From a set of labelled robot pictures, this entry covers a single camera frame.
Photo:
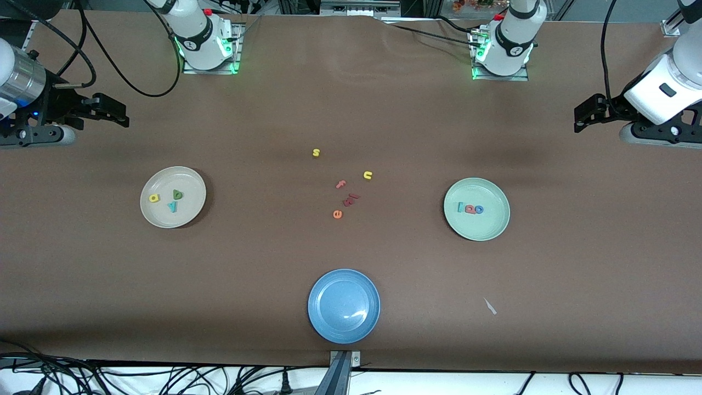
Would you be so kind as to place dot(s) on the black power plug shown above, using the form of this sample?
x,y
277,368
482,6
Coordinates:
x,y
286,384

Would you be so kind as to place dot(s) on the orange decoration object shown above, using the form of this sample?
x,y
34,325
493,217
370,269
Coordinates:
x,y
474,4

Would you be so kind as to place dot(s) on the metal table edge bracket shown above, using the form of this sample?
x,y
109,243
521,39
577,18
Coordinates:
x,y
343,373

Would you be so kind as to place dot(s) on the brown table cover sheet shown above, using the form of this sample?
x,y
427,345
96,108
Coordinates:
x,y
351,109

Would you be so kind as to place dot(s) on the grey power strip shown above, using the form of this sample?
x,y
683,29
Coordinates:
x,y
359,6

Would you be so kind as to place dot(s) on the light green plate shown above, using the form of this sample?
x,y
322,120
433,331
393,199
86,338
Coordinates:
x,y
476,230

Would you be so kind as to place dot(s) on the teal letter y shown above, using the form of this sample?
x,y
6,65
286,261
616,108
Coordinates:
x,y
173,206

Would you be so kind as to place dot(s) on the blue plate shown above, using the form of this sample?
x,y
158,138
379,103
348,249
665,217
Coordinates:
x,y
344,306

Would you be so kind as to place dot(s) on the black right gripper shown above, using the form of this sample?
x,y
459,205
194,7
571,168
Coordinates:
x,y
57,103

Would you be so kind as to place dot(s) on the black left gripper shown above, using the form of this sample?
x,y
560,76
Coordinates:
x,y
612,106

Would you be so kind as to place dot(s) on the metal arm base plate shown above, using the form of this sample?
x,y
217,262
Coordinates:
x,y
237,55
477,74

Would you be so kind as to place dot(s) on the white paper scrap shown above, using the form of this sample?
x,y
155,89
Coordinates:
x,y
490,306

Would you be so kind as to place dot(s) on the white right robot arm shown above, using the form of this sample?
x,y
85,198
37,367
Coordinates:
x,y
200,38

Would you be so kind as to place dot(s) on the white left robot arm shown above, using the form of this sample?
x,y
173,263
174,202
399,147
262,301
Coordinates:
x,y
513,38

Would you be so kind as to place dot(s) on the aluminium frame rail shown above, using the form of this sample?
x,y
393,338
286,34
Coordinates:
x,y
670,27
30,33

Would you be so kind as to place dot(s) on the beige brown plate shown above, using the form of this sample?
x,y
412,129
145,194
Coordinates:
x,y
186,214

